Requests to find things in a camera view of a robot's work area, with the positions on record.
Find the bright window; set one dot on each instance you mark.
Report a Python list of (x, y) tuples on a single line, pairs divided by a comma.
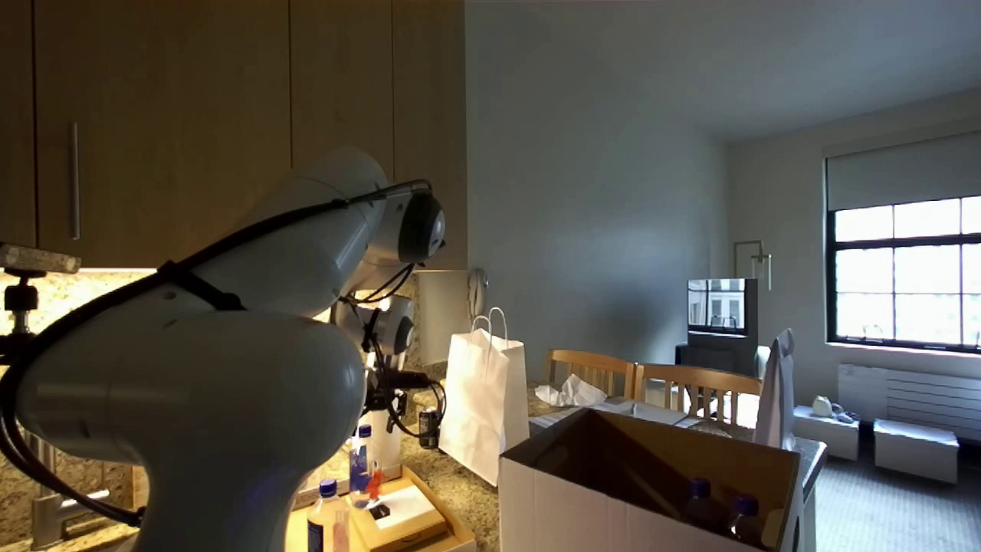
[(909, 275)]

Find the wooden upper cabinet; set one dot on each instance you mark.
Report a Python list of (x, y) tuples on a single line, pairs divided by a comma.
[(140, 129)]

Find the wooden chair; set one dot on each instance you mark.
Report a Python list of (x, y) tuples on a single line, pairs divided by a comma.
[(705, 392)]

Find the white paper towel roll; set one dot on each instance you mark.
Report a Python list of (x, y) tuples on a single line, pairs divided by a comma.
[(383, 442)]

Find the shallow cardboard tray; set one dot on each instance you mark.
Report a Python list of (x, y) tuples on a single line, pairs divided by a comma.
[(400, 520)]

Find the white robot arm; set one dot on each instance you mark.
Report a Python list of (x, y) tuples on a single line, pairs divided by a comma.
[(223, 373)]

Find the clear bottle blue cap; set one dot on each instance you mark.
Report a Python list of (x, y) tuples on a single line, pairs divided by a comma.
[(326, 523), (361, 466), (744, 523), (696, 511)]

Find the television monitor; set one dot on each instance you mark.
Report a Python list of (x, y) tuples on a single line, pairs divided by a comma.
[(723, 306)]

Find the white radiator bench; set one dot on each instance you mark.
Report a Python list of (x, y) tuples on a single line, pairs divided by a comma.
[(914, 418)]

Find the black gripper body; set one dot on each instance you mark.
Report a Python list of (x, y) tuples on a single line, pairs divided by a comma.
[(386, 339)]

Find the white paper bag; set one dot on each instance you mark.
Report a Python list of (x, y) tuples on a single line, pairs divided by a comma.
[(484, 397)]

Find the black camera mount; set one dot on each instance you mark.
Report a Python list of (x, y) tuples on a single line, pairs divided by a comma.
[(18, 299)]

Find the white cardboard storage box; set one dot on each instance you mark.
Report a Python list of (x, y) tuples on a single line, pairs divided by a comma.
[(608, 481)]

